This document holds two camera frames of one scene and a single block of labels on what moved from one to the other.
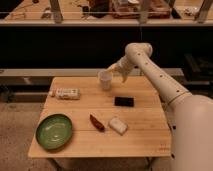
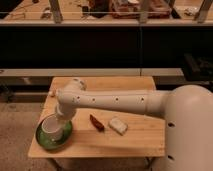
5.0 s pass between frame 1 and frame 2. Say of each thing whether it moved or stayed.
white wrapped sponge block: stayed
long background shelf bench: stayed
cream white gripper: moved
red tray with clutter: stayed
